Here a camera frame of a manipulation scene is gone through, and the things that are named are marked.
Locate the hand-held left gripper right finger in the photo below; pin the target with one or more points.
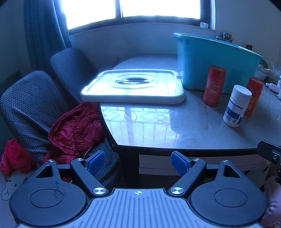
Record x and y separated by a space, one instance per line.
179 163

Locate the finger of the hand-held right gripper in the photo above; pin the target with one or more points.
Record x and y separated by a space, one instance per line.
269 151

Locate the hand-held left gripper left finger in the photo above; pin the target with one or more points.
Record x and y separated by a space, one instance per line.
96 161

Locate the white medicine bottle blue label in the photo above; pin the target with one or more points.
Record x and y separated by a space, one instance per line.
236 107

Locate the red cylindrical bottle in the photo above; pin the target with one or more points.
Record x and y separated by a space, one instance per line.
254 92
214 87

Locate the white storage bin lid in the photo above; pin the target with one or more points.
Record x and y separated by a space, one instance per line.
134 87

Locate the teal plastic storage bin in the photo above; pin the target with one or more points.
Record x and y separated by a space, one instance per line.
219 63

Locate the person's right forearm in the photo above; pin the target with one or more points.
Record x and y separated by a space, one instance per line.
273 203

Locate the grey glossy desktop table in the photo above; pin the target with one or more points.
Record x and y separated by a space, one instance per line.
175 127

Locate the red puffy jacket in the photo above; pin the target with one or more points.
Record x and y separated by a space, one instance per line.
74 129

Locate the small white tube bottle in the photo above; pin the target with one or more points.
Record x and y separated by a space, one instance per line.
272 87

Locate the red crumpled cloth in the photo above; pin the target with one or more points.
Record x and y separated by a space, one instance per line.
15 155

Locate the white printed cloth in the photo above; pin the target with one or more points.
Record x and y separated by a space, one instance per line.
11 188

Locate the grey knit-covered chair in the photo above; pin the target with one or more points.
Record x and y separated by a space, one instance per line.
26 105
70 70

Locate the small red container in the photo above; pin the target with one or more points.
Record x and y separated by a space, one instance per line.
249 47

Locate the steel thermos flask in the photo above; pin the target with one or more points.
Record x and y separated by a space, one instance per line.
226 37

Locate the blue-grey curtain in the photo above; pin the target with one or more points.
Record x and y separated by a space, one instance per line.
44 32

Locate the small white box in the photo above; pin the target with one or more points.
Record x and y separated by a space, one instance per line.
204 25

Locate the bright window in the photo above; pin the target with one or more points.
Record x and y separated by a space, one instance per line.
153 8

